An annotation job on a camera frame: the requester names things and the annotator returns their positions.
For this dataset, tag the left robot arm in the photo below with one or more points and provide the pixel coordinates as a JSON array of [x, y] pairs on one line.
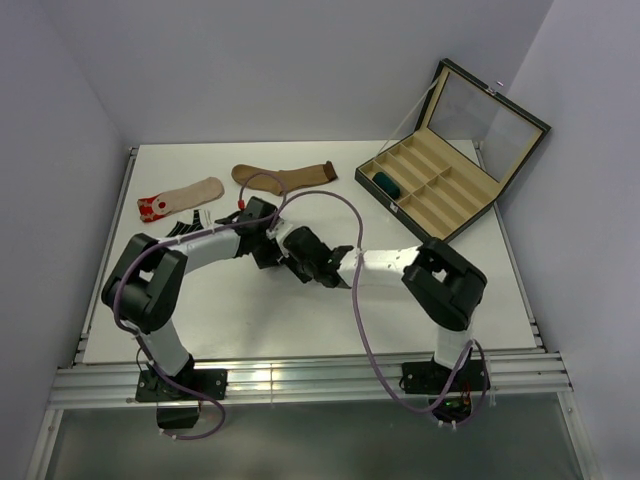
[[143, 288]]

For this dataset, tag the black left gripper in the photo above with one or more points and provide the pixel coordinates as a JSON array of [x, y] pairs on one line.
[[268, 259]]

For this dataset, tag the green christmas bear sock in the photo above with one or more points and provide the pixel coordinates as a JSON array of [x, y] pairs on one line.
[[387, 185]]

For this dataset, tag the black compartment organizer box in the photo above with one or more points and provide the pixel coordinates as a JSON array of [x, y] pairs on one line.
[[468, 145]]

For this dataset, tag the brown long sock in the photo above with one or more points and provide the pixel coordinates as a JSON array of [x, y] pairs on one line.
[[279, 182]]

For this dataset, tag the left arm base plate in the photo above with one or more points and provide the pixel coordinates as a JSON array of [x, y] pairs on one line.
[[199, 384]]

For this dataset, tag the beige red reindeer sock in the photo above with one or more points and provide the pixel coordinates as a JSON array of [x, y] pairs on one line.
[[175, 201]]

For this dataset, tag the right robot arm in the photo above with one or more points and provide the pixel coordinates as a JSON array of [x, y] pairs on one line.
[[444, 283]]

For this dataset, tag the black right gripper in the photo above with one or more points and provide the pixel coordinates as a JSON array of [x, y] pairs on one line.
[[291, 264]]

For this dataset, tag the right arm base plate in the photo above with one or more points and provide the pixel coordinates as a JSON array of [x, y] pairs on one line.
[[429, 378]]

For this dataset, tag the aluminium frame rail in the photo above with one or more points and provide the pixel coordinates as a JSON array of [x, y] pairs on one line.
[[294, 381]]

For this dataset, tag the black white striped sock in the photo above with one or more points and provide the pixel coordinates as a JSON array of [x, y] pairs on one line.
[[191, 221]]

